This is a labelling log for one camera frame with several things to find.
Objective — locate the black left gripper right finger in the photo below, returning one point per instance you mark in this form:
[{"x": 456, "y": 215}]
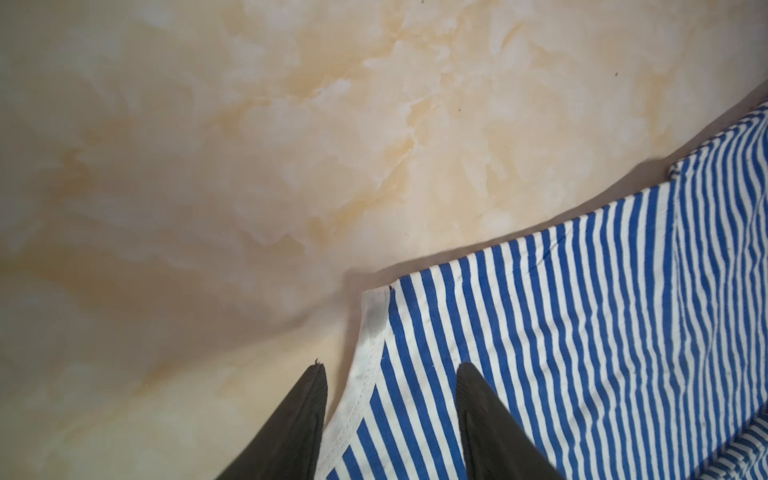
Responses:
[{"x": 494, "y": 446}]

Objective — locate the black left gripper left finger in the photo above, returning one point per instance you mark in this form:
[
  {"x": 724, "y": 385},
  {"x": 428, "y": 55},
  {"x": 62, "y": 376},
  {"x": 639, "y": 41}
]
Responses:
[{"x": 288, "y": 444}]

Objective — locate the blue white striped tank top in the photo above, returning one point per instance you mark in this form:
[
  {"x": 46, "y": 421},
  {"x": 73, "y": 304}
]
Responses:
[{"x": 628, "y": 343}]

